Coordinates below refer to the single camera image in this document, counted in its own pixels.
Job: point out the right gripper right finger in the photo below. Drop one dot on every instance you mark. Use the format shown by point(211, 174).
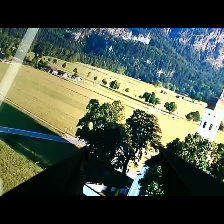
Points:
point(186, 178)

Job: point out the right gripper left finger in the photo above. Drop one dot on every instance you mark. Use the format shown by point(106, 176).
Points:
point(59, 180)

